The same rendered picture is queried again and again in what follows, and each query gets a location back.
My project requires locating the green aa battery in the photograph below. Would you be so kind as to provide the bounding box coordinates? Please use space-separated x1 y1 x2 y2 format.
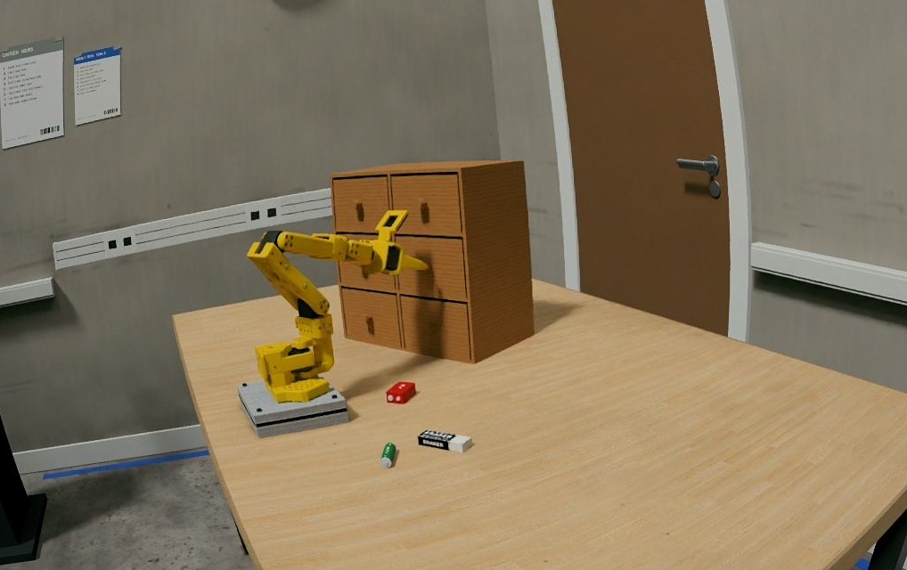
380 443 396 468

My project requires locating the wooden drawer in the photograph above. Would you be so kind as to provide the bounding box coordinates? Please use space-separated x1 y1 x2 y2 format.
342 287 402 347
339 232 396 289
392 172 462 233
396 234 467 298
334 175 389 230
401 295 471 360

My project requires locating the brown wooden chest of drawers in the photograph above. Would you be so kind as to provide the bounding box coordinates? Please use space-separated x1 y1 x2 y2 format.
330 160 535 364

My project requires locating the red 9v battery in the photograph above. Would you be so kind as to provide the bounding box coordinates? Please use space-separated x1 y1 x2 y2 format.
386 382 416 404

